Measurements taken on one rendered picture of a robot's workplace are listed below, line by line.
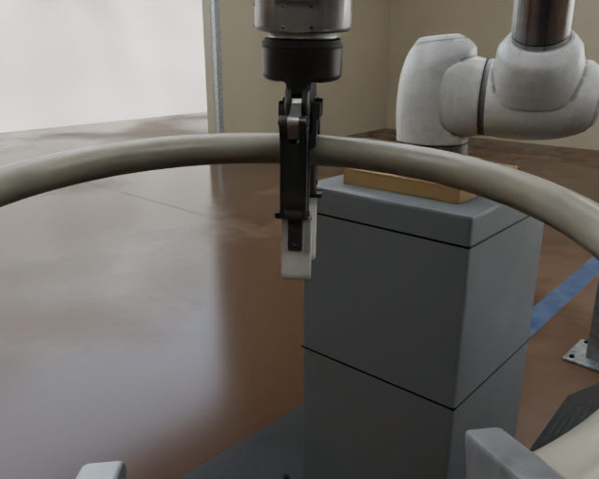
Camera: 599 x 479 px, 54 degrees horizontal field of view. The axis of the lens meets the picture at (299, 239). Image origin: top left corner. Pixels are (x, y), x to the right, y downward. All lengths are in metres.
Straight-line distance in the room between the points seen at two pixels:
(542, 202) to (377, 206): 0.74
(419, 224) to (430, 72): 0.31
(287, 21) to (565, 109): 0.77
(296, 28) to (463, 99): 0.74
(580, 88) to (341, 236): 0.53
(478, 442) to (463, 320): 0.98
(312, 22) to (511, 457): 0.42
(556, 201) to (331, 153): 0.22
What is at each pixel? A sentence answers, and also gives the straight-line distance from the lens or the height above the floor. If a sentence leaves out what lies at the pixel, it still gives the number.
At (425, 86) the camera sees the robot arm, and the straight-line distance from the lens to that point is 1.24.
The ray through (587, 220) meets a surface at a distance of 0.43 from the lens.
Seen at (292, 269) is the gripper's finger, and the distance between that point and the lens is 0.60.
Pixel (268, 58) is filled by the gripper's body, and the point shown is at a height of 1.08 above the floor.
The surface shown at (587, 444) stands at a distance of 0.22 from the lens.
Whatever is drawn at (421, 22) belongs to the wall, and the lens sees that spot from 8.10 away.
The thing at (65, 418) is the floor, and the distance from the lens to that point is 2.02.
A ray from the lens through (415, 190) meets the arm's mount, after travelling 1.20.
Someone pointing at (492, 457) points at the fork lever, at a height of 0.98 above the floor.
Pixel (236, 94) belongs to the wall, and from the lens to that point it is 6.19.
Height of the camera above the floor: 1.09
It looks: 18 degrees down
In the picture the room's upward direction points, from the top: straight up
